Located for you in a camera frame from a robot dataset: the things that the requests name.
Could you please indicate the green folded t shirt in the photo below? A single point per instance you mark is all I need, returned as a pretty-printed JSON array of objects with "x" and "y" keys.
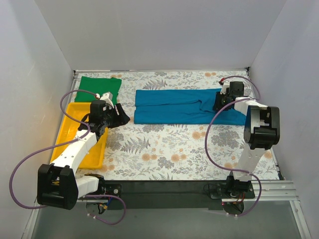
[{"x": 99, "y": 86}]

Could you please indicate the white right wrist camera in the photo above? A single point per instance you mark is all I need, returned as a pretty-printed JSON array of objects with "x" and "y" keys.
[{"x": 225, "y": 86}]

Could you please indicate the floral patterned table mat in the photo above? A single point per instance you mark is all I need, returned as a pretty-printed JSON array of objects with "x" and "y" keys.
[{"x": 168, "y": 151}]

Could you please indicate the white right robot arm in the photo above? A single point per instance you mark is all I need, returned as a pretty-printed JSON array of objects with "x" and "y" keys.
[{"x": 261, "y": 130}]

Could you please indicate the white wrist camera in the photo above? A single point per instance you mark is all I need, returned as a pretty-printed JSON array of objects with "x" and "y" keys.
[
  {"x": 107, "y": 97},
  {"x": 225, "y": 86}
]

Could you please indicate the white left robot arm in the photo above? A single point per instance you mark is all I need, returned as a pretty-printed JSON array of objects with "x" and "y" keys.
[{"x": 57, "y": 185}]

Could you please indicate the blue t shirt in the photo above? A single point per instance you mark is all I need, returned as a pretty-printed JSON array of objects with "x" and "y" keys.
[{"x": 174, "y": 106}]

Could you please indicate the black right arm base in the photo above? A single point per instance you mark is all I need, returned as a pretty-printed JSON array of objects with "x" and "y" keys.
[{"x": 219, "y": 190}]

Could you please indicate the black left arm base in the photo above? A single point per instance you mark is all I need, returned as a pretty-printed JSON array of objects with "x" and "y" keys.
[{"x": 108, "y": 188}]

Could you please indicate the aluminium frame rail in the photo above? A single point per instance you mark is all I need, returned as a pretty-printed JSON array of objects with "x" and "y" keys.
[{"x": 274, "y": 190}]

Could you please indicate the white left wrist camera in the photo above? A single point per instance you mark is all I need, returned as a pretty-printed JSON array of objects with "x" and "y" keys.
[{"x": 107, "y": 97}]

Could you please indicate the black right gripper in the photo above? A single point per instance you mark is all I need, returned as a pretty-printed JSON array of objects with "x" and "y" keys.
[{"x": 219, "y": 102}]

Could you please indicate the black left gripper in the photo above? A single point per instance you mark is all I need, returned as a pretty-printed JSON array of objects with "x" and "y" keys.
[{"x": 117, "y": 114}]

